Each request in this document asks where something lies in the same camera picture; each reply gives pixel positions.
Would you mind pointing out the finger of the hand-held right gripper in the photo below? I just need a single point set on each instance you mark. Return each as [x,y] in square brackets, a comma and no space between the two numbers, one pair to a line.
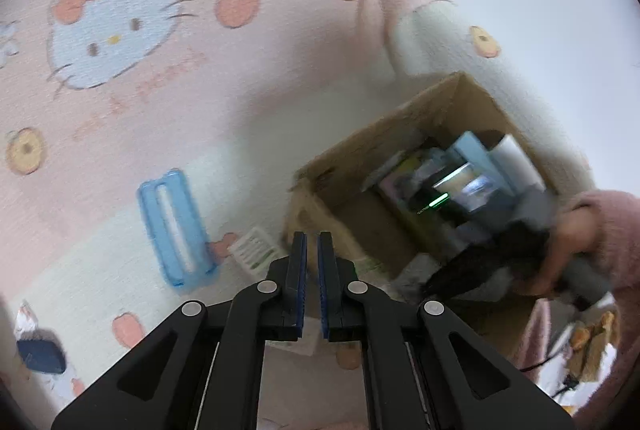
[475,265]

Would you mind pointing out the pink cartoon cat mat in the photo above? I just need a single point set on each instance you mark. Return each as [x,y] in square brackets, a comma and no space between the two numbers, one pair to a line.
[250,85]

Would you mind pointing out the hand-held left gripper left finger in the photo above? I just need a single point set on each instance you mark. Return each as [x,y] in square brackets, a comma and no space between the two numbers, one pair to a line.
[301,280]

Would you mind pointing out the orange yellow item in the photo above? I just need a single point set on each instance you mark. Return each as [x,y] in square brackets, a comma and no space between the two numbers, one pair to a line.
[582,335]

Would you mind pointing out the person's right hand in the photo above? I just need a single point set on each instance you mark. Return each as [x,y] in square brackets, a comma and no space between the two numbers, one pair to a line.
[570,235]

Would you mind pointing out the yellow book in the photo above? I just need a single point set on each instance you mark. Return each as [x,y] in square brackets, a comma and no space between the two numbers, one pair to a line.
[400,170]

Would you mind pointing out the person's right forearm pink sleeve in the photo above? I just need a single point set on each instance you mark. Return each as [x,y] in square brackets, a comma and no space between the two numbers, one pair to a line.
[620,235]

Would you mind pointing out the blue phone case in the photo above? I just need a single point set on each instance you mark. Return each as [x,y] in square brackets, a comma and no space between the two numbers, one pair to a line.
[151,210]

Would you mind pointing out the white paper slip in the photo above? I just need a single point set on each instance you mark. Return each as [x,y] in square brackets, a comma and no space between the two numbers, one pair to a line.
[415,275]

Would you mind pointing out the white green striped box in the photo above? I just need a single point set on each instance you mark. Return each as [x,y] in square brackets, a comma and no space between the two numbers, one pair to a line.
[252,250]

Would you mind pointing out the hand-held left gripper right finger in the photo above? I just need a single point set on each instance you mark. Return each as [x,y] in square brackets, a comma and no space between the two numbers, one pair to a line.
[324,280]

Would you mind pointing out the brown cardboard box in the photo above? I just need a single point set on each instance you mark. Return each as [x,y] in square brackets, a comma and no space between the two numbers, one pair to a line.
[370,220]

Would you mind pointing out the light blue box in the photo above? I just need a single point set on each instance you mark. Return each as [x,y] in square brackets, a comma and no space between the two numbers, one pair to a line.
[470,147]

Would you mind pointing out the dark blue pouch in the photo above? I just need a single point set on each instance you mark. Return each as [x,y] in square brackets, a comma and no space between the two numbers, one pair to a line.
[40,355]

